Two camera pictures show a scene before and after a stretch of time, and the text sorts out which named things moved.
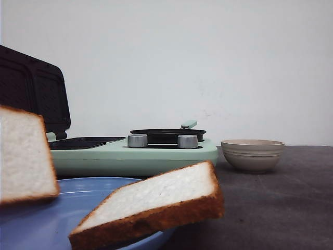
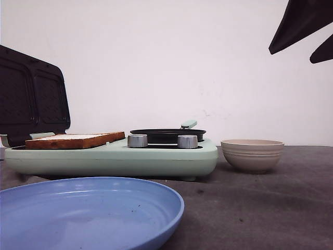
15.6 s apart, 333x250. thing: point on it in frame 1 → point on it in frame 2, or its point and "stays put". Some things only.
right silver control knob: x=188 y=141 stays put
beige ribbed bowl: x=252 y=156 stays put
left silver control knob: x=137 y=140 stays put
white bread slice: x=177 y=197 → x=74 y=141
